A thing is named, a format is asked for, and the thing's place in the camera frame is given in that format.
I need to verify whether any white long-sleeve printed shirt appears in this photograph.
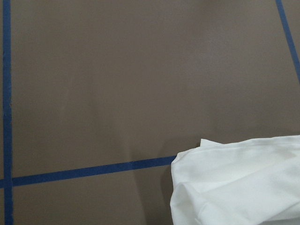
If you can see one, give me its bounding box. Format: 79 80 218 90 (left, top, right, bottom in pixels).
170 135 300 225

